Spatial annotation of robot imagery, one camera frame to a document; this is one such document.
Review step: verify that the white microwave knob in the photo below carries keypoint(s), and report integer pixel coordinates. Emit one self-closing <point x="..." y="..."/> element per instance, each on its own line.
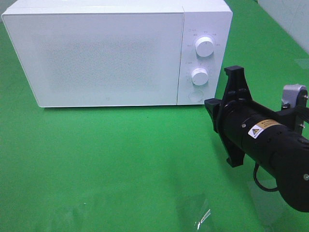
<point x="204" y="46"/>
<point x="199" y="76"/>

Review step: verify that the round microwave door button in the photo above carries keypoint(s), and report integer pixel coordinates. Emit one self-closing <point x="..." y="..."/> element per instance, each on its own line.
<point x="196" y="96"/>

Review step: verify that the white microwave door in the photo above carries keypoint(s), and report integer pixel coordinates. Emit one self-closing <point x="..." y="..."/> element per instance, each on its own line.
<point x="78" y="60"/>

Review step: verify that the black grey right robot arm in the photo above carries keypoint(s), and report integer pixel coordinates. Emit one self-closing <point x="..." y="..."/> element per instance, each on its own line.
<point x="292" y="180"/>

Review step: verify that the clear tape piece on table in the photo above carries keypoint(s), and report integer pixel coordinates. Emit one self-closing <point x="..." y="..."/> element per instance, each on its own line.
<point x="194" y="213"/>

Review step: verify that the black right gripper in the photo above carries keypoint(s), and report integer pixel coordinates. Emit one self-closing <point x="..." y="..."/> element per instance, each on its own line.
<point x="248" y="128"/>

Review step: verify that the white microwave oven body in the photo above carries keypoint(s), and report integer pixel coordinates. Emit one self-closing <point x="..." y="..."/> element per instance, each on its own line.
<point x="201" y="18"/>

